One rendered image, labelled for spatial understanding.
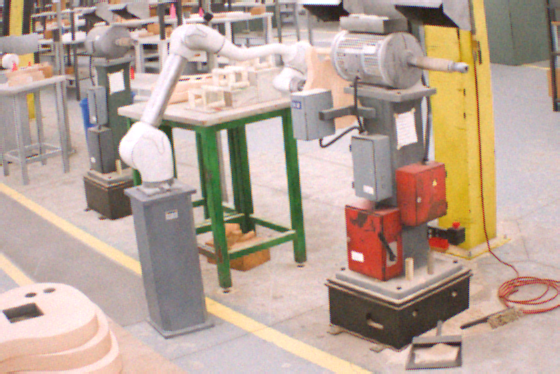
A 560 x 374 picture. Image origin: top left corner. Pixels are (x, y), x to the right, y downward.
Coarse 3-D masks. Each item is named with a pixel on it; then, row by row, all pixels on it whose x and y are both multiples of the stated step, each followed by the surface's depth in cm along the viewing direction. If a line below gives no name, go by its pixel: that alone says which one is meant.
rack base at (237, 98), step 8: (224, 88) 475; (240, 88) 471; (248, 88) 468; (256, 88) 470; (216, 96) 476; (224, 96) 468; (232, 96) 463; (240, 96) 465; (248, 96) 468; (256, 96) 471; (232, 104) 464; (240, 104) 466; (248, 104) 469
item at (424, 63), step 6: (420, 60) 357; (426, 60) 355; (432, 60) 352; (438, 60) 350; (444, 60) 347; (450, 60) 346; (420, 66) 358; (426, 66) 355; (432, 66) 352; (438, 66) 349; (444, 66) 346; (444, 72) 349; (450, 72) 347
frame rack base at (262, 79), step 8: (248, 72) 474; (256, 72) 468; (264, 72) 471; (272, 72) 474; (240, 80) 482; (248, 80) 476; (256, 80) 469; (264, 80) 472; (272, 80) 475; (264, 88) 473; (272, 88) 476; (264, 96) 474; (272, 96) 477; (280, 96) 480
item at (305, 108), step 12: (300, 96) 376; (312, 96) 378; (324, 96) 382; (300, 108) 378; (312, 108) 379; (324, 108) 383; (300, 120) 380; (312, 120) 380; (300, 132) 382; (312, 132) 381; (324, 132) 385; (348, 132) 383; (360, 132) 380; (324, 144) 391
